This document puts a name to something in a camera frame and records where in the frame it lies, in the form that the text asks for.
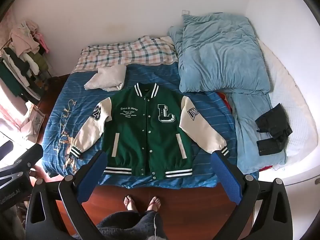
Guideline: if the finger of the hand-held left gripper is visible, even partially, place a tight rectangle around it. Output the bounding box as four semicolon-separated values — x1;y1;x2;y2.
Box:
0;144;44;177

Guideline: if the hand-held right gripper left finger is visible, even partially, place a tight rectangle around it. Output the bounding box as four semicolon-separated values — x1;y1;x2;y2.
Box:
25;151;108;240

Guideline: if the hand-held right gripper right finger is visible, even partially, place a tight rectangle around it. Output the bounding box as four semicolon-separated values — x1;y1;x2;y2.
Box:
212;150;293;240

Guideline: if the green varsity jacket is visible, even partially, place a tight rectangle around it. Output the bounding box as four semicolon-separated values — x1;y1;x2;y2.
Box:
67;82;230;180

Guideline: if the pile of hanging clothes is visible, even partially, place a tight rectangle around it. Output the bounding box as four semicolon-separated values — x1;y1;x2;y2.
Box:
0;21;50;103

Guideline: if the beige printed tote bag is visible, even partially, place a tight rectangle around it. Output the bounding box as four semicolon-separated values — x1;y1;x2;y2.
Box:
21;105;47;140

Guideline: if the person's left foot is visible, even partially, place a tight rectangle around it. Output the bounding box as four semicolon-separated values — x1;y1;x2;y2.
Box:
123;195;137;214

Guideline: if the person's foot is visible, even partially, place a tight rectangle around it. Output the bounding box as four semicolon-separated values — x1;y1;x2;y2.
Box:
123;195;137;214
146;196;161;213

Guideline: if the black folded cloth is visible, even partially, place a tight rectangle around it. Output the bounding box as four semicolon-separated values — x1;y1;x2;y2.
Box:
256;137;285;155

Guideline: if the person's dark knit garment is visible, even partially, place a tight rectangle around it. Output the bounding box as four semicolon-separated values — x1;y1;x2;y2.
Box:
96;210;168;240

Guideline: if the person's right foot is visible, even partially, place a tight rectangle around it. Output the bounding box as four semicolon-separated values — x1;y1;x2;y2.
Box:
146;196;161;213

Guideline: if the black garment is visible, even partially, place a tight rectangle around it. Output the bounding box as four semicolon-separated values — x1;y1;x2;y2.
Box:
255;103;293;140

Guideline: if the blue striped printed bed sheet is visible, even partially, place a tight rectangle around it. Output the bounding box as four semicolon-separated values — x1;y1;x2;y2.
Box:
41;64;258;188

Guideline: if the red cloth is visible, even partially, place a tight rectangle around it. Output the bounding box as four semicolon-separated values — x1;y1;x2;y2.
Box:
216;92;235;115

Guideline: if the white folded towel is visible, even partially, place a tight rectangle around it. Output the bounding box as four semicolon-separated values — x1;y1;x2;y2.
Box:
84;65;127;92

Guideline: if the white quilted mattress cover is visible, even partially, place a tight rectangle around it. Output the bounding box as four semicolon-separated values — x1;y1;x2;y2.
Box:
257;39;319;188

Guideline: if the light blue duvet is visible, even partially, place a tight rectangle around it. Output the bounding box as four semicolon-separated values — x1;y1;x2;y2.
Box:
167;12;287;172

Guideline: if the plaid blanket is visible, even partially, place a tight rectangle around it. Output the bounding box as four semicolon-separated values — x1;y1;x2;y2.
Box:
71;35;178;73

